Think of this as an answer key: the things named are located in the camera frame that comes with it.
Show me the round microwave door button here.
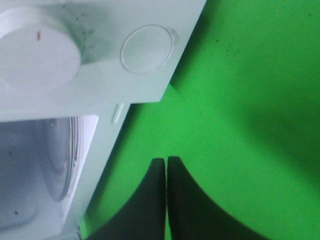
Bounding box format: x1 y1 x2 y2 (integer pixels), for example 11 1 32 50
119 24 174 74

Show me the lower white microwave knob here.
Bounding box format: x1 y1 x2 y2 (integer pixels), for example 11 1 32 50
0 7 82 91

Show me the glass microwave turntable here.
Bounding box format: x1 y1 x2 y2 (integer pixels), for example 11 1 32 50
35 116 80 202

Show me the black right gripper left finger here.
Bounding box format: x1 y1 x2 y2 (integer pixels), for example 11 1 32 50
88 158 166 240

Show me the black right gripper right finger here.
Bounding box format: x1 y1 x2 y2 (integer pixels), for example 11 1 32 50
167 156 266 240

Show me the white microwave oven body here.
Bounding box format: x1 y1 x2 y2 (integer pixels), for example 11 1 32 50
0 0 206 240

